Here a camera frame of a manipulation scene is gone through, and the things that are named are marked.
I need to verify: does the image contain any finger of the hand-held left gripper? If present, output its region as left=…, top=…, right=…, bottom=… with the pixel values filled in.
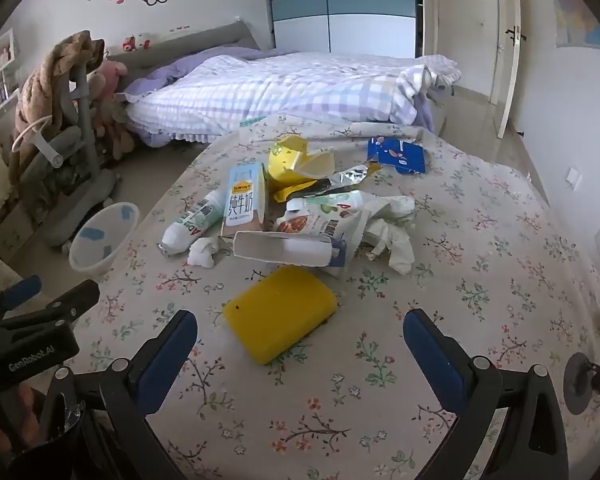
left=0, top=275, right=43, bottom=312
left=5, top=280, right=101, bottom=328

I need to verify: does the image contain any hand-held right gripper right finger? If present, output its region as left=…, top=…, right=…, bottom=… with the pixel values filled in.
left=402, top=309, right=571, bottom=480

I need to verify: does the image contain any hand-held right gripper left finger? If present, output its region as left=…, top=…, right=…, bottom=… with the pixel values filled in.
left=7, top=310, right=198, bottom=480

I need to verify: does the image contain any white bin with blue patches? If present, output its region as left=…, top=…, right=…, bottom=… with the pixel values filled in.
left=68, top=202, right=140, bottom=277

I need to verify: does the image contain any yellow green sponge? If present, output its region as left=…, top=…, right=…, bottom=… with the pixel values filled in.
left=223, top=265, right=339, bottom=366

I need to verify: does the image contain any white tissue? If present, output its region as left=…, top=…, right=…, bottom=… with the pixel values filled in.
left=352, top=195, right=417, bottom=276
left=187, top=236, right=221, bottom=267

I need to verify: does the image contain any clear plastic bottle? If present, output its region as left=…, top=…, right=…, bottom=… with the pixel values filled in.
left=161, top=189, right=231, bottom=256

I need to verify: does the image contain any long white cardboard box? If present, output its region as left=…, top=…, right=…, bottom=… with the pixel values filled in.
left=232, top=230, right=348, bottom=278

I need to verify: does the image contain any milk carton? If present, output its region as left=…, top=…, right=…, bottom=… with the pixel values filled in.
left=221, top=162, right=270, bottom=238

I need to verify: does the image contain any white nut snack packet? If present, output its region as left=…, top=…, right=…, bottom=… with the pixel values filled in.
left=275, top=190, right=366, bottom=238

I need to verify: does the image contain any silver foil wrapper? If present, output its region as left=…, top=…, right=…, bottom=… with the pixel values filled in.
left=310, top=162, right=381, bottom=196

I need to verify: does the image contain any blue snack packet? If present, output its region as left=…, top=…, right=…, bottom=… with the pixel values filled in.
left=366, top=136, right=427, bottom=175

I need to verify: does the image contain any person's left hand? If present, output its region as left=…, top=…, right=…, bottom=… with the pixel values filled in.
left=0, top=382, right=48, bottom=461

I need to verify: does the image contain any grey wheeled chair base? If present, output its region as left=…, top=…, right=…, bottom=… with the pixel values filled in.
left=10, top=52, right=123, bottom=248

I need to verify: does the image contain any floral blanket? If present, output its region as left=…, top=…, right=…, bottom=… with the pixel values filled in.
left=0, top=112, right=600, bottom=480

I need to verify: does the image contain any brown plush toy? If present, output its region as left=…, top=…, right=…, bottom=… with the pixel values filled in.
left=95, top=105, right=136, bottom=161

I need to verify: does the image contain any brown blanket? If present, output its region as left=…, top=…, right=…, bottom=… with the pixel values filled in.
left=7, top=30, right=106, bottom=181

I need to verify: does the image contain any pink plush toy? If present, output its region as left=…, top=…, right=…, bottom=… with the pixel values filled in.
left=92, top=60, right=128, bottom=121

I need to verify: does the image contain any yellow plastic wrapper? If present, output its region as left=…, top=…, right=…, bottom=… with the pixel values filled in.
left=267, top=135, right=337, bottom=203

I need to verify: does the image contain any grey bed headboard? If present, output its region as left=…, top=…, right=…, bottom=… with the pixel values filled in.
left=105, top=22, right=261, bottom=78

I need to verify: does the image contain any white door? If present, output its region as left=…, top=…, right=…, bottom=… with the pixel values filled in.
left=490, top=0, right=523, bottom=138

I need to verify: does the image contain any white and teal wardrobe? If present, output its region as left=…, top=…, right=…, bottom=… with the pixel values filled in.
left=266, top=0, right=423, bottom=58

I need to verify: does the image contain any small cartoon cat wall sticker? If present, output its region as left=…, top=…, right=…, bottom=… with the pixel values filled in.
left=122, top=32, right=153, bottom=53

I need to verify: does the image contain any wall poster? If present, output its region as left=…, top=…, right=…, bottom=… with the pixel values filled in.
left=550, top=0, right=600, bottom=51

